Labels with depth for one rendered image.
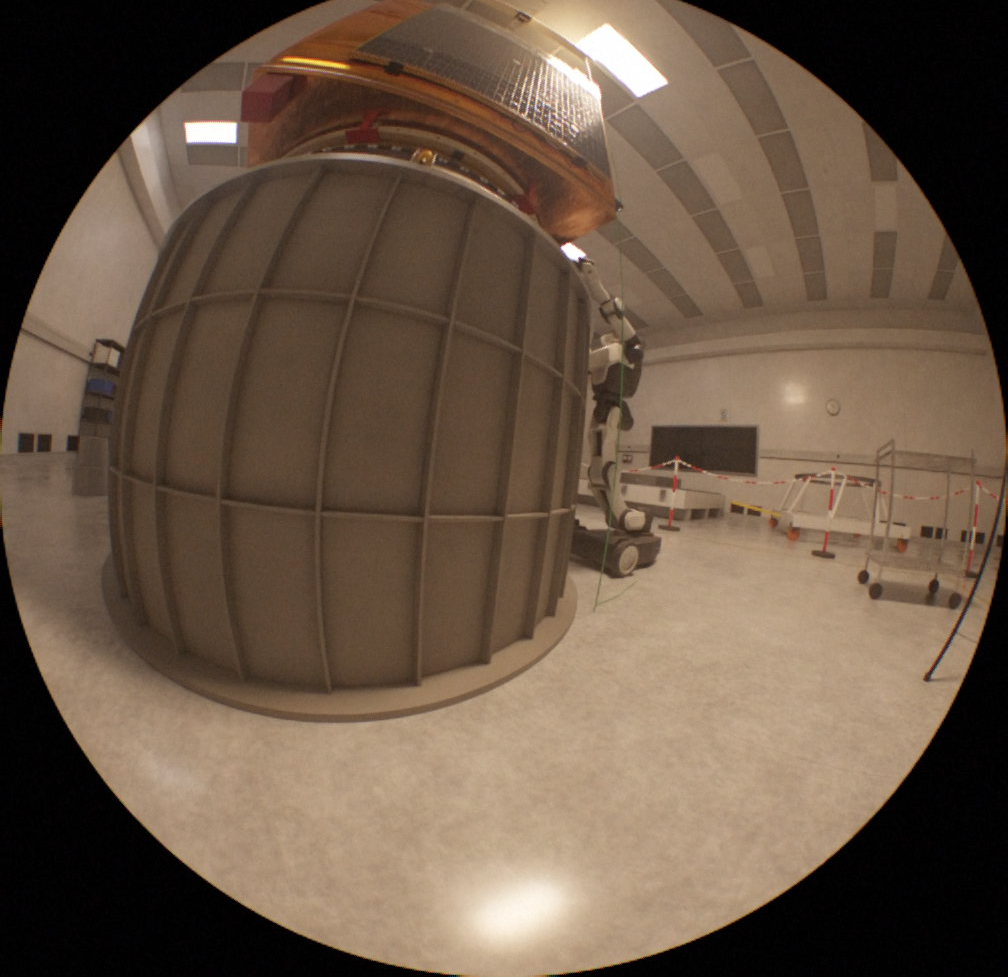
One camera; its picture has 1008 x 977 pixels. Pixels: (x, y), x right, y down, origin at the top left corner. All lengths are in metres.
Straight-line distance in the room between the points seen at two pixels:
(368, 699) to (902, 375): 9.60
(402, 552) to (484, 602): 0.25
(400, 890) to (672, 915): 0.33
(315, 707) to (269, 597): 0.23
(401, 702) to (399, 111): 1.76
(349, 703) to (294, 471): 0.45
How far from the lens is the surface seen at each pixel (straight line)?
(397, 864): 0.53
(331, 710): 0.69
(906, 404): 9.17
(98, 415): 6.59
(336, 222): 0.76
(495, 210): 0.88
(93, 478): 3.14
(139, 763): 0.72
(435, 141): 1.41
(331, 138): 1.52
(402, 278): 0.68
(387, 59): 1.60
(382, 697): 0.72
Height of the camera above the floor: 0.50
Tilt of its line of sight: level
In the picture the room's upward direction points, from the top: 6 degrees clockwise
